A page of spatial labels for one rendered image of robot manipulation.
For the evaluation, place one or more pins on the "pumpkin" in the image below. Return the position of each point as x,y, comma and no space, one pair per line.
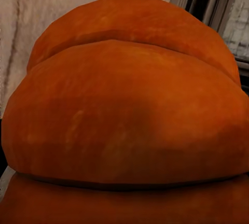
131,112

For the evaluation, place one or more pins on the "wood fireplace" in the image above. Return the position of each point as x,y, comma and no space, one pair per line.
230,19

